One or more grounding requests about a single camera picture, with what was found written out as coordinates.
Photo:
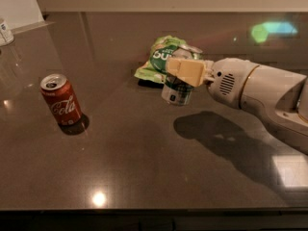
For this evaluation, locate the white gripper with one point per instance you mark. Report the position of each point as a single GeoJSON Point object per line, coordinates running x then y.
{"type": "Point", "coordinates": [228, 81]}

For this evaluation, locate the green white 7up can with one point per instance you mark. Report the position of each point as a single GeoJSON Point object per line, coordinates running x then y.
{"type": "Point", "coordinates": [175, 91]}

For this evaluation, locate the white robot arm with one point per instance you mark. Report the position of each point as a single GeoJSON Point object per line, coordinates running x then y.
{"type": "Point", "coordinates": [277, 97]}

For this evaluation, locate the red Coca-Cola can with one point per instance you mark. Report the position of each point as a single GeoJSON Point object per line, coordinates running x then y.
{"type": "Point", "coordinates": [60, 97]}

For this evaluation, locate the green Dang snack bag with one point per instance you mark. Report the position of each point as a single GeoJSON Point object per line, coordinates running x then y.
{"type": "Point", "coordinates": [154, 69]}

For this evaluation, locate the white container with label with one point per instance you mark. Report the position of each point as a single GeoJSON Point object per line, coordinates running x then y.
{"type": "Point", "coordinates": [6, 35]}

